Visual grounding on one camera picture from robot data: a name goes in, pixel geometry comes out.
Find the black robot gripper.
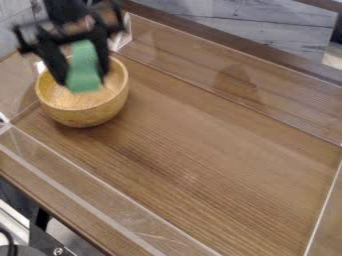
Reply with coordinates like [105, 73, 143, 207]
[12, 0, 125, 86]

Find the green rectangular block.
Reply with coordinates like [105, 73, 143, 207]
[65, 40, 101, 94]

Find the brown wooden bowl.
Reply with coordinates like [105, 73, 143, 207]
[34, 57, 129, 128]

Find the clear acrylic triangular bracket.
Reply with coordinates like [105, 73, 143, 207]
[108, 13, 132, 52]

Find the clear acrylic tray wall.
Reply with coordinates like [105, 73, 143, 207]
[0, 17, 342, 256]

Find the black table leg bracket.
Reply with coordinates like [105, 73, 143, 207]
[28, 208, 76, 256]

